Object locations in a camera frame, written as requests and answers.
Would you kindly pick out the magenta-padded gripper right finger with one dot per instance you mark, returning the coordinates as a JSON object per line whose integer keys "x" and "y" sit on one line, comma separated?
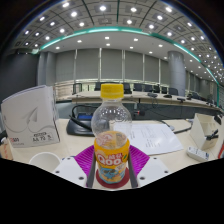
{"x": 150, "y": 170}

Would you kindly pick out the black conference microphone unit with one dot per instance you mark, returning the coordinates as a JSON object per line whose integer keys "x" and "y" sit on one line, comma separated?
{"x": 78, "y": 126}

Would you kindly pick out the white cardboard paper box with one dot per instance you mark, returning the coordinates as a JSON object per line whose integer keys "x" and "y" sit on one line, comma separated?
{"x": 30, "y": 116}

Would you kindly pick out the yellow-capped orange-label drink bottle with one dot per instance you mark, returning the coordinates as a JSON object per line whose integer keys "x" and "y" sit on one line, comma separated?
{"x": 111, "y": 156}

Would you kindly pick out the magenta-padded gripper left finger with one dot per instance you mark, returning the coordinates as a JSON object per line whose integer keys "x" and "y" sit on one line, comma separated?
{"x": 70, "y": 170}

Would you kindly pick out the row of black office chairs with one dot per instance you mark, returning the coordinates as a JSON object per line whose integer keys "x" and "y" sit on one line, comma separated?
{"x": 146, "y": 88}

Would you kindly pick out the group of ceiling lights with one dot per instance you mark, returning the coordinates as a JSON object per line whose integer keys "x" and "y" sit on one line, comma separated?
{"x": 102, "y": 8}

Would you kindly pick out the white printed paper sheet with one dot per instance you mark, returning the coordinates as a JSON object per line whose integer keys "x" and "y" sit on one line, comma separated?
{"x": 153, "y": 138}

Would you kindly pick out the white patterned mug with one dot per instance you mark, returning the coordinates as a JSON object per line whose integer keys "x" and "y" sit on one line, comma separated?
{"x": 43, "y": 160}

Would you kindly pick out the open white cardboard box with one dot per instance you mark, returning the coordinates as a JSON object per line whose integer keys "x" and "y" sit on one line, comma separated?
{"x": 203, "y": 131}

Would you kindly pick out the long conference desk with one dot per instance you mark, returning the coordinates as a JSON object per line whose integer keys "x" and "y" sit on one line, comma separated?
{"x": 156, "y": 100}

